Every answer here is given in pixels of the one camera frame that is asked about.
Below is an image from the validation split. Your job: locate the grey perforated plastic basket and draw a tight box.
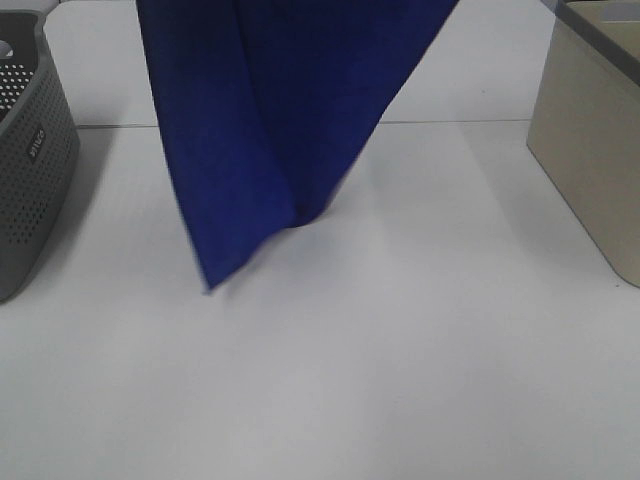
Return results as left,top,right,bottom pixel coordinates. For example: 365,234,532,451
1,10,80,300

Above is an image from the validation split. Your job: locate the blue towel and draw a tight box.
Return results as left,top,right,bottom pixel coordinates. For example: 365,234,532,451
136,1,455,289

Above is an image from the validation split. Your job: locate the beige storage box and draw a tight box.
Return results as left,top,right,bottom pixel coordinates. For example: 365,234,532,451
527,1,639,285

